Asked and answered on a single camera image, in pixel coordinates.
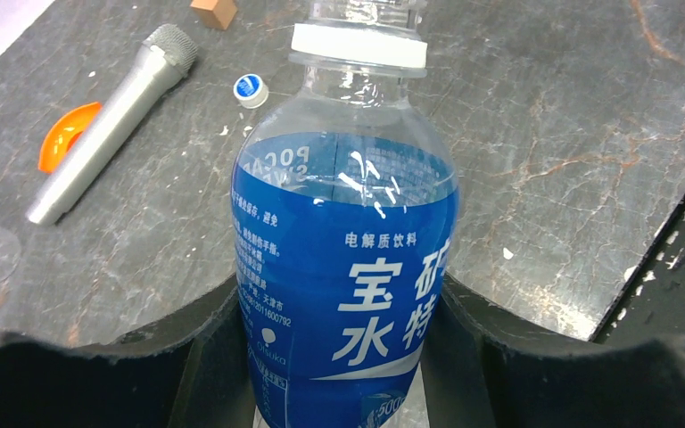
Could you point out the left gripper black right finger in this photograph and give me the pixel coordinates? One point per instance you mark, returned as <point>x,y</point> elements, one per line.
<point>484,366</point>

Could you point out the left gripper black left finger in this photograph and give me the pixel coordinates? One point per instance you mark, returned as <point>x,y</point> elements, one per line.
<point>187,369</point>

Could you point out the blue labelled Pocari bottle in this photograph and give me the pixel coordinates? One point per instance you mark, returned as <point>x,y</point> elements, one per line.
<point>344,201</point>

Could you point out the blue-white Pocari bottle cap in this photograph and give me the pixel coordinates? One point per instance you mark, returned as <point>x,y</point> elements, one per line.
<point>250,91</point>

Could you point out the orange curved pipe piece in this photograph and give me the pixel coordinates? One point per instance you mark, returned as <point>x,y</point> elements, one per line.
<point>63,134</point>

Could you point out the silver microphone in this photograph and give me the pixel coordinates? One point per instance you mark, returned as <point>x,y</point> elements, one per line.
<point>163,60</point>

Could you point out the brown wooden cube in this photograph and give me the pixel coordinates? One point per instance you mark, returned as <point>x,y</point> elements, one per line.
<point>214,14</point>

